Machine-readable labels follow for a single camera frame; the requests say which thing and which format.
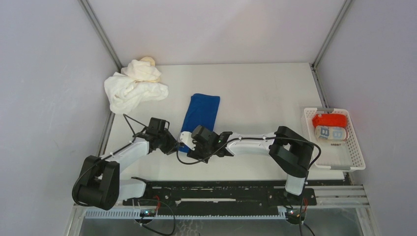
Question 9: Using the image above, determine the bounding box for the red rolled towel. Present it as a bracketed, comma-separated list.
[312, 114, 348, 128]

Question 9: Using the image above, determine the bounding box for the white plastic basket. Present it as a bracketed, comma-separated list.
[301, 108, 366, 172]

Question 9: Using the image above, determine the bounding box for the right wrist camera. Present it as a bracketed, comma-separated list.
[179, 125, 214, 150]

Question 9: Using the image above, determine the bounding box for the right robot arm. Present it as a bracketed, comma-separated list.
[179, 125, 319, 205]

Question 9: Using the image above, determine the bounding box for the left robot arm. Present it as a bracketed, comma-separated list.
[71, 129, 177, 210]

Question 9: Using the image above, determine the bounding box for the blue towel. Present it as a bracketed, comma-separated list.
[178, 93, 221, 154]

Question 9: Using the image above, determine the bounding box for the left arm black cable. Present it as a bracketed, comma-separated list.
[71, 114, 149, 207]

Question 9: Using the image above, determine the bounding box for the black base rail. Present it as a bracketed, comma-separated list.
[122, 180, 317, 217]

